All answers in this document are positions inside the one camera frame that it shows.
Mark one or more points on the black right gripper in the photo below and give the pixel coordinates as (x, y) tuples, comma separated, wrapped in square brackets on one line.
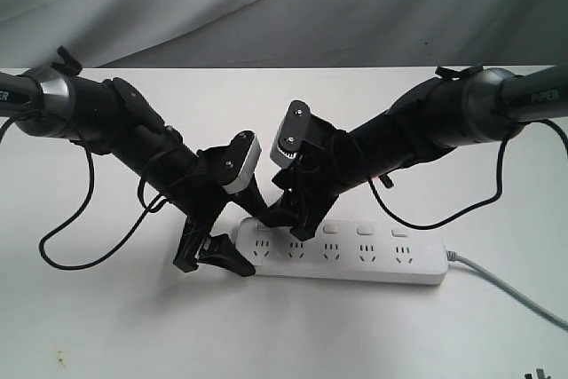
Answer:
[(329, 163)]

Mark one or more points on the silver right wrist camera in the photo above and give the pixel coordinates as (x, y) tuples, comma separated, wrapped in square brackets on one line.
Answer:
[(291, 134)]

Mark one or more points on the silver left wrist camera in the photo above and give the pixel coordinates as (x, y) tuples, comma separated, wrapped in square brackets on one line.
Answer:
[(238, 163)]

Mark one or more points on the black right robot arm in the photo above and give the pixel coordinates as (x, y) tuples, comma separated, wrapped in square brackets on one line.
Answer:
[(476, 105)]

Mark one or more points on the white five-outlet power strip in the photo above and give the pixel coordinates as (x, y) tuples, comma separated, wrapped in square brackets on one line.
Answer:
[(346, 250)]

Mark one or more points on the black object at bottom edge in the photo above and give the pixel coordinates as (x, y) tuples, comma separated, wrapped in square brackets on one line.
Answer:
[(537, 373)]

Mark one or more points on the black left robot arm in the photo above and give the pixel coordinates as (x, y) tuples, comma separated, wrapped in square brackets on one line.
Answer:
[(113, 117)]

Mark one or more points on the grey backdrop cloth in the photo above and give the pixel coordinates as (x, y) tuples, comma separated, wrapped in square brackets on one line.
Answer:
[(285, 33)]

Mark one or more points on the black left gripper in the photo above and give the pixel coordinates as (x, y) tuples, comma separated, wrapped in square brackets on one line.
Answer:
[(189, 181)]

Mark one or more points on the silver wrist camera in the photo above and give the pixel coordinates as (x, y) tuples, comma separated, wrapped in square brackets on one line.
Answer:
[(238, 163), (291, 134)]

